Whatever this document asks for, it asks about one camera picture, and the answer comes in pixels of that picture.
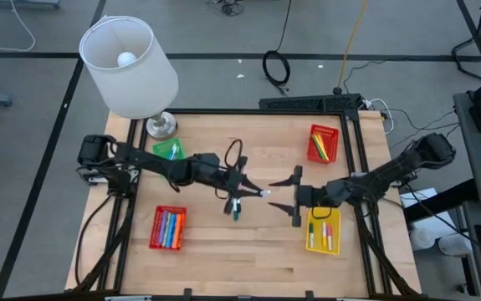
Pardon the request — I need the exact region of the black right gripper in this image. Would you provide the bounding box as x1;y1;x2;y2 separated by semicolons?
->
267;165;329;229

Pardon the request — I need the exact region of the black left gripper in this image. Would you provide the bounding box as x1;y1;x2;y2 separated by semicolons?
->
218;156;263;217

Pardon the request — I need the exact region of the yellow plastic basket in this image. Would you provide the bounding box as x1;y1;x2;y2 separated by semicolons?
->
305;207;342;256

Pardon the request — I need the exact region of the green slim pen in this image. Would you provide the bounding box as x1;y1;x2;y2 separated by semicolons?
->
311;134;325;161

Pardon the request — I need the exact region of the orange slim pen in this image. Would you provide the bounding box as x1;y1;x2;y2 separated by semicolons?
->
313;134;327;161

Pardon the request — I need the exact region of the yellow slim pen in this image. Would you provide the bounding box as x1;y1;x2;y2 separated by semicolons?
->
315;133;330;162

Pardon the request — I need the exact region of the red plastic basket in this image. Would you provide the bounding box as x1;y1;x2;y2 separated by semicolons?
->
306;123;340;165
148;204;187;252

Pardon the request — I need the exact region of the orange highlighter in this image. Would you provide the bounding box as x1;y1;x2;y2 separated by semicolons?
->
172;213;182;250
177;213;187;250

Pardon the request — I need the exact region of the light blue highlighter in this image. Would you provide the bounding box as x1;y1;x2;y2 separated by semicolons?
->
169;212;179;249

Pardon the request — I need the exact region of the purple highlighter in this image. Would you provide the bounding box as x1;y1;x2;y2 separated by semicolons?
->
158;210;168;247

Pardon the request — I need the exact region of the green plastic basket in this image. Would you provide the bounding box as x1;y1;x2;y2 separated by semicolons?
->
151;137;187;162

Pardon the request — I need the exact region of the translucent plastic cup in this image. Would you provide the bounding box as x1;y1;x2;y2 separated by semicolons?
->
409;227;436;252
438;233;473;257

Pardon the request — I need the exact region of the white shade table lamp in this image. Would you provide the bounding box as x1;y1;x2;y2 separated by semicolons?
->
79;15;179;140

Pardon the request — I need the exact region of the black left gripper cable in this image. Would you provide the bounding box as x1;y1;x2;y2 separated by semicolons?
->
224;138;244;169

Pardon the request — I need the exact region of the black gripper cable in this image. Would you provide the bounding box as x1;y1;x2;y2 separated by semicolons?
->
224;138;244;169
310;205;334;222

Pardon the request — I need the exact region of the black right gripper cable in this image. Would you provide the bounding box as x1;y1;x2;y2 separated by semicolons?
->
310;205;334;222

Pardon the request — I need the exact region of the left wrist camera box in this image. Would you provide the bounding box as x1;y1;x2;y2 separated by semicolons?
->
196;152;223;175

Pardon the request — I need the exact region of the black table frame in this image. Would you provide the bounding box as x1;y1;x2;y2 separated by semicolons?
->
72;92;423;300

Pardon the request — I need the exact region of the coiled black floor cable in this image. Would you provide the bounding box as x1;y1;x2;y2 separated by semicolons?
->
262;0;294;95

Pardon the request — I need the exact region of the yellow hanging cord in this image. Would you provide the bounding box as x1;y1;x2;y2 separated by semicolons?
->
335;0;370;95

